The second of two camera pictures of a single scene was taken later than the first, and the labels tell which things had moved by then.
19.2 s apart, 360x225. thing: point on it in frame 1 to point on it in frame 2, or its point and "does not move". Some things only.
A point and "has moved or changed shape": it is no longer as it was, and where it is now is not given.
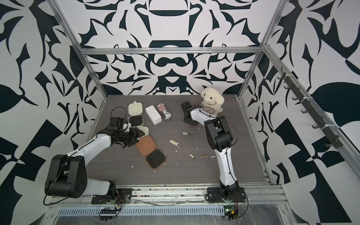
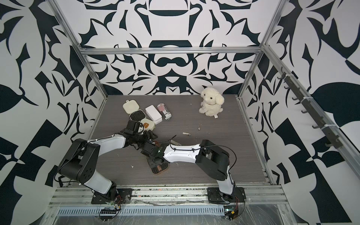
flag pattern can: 164,110 does not move
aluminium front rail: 247,196 does not move
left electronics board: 106,214 does not move
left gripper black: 136,134 to 149,136
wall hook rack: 328,129 does not move
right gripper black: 192,123 to 153,163
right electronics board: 230,212 does not move
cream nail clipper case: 145,129 has moved or changed shape
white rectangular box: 153,115 does not move
